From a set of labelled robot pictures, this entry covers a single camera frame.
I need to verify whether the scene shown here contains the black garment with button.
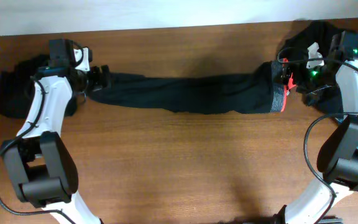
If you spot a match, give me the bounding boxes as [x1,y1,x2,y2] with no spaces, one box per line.
[302,87,343,114]

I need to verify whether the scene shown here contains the black metal rail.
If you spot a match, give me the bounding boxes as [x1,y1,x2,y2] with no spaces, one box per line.
[315,216,344,224]

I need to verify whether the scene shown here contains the black pants with red waistband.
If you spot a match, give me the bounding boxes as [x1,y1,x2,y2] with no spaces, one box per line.
[87,61,292,114]

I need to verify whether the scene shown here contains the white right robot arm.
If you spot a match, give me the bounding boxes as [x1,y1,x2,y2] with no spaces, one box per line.
[271,31,358,223]

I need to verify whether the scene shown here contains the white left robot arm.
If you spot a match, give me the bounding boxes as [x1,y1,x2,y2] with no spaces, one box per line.
[0,39,103,224]

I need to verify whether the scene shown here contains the black knit garment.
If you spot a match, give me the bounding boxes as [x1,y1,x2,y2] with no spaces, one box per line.
[278,21,358,61]

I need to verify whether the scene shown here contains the black folded cloth pile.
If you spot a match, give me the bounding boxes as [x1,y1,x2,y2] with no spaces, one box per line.
[0,54,77,119]

